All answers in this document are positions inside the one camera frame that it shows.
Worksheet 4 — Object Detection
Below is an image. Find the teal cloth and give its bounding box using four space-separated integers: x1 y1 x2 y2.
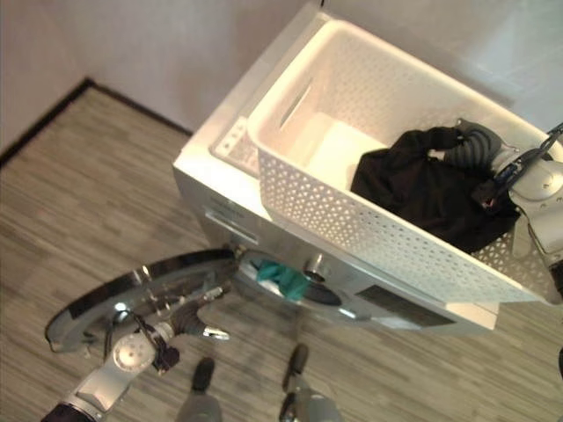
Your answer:
250 258 311 303

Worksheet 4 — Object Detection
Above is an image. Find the white perforated laundry basket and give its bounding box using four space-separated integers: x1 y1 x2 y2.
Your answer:
245 20 563 304

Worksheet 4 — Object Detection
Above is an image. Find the washer control knob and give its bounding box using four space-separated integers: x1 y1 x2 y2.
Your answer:
303 253 328 282

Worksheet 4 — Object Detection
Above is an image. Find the round chrome washer door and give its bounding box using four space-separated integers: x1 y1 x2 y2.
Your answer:
45 248 241 353

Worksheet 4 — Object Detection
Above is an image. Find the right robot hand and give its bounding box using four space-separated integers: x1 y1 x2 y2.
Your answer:
428 118 503 169

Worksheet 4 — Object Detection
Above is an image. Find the black baseboard strip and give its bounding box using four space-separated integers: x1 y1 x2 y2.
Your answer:
0 76 194 169

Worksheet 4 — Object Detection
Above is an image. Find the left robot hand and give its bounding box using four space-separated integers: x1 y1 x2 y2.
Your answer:
172 283 233 342

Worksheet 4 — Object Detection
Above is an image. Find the silver front-load washing machine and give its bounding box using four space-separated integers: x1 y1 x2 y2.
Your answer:
172 3 501 338

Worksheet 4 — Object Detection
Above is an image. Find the black garment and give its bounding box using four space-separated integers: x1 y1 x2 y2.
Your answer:
350 126 520 255

